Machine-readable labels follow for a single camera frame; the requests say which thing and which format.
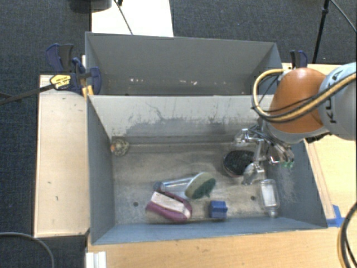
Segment pale wood board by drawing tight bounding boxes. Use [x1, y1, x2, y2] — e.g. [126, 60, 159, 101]
[33, 74, 91, 238]

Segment grey metal bin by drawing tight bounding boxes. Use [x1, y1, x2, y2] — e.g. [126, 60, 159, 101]
[84, 31, 329, 246]

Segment clear glass jar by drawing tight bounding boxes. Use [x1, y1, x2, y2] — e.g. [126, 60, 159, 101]
[257, 178, 281, 219]

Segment purple and white pouch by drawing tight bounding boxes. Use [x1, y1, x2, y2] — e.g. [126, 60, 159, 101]
[144, 191, 193, 223]

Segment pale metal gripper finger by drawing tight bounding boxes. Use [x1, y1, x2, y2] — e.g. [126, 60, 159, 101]
[233, 128, 253, 146]
[242, 160, 267, 186]

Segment black oval mesh object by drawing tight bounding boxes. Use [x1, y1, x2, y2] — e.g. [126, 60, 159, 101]
[222, 150, 256, 178]

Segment blue block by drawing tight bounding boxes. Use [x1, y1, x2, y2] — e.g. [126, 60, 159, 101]
[209, 200, 228, 221]

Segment yellow and green sponge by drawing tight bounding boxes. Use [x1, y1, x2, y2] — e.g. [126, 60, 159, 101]
[185, 171, 217, 200]

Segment silver metal cylinder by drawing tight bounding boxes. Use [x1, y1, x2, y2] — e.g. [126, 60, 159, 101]
[153, 176, 197, 199]

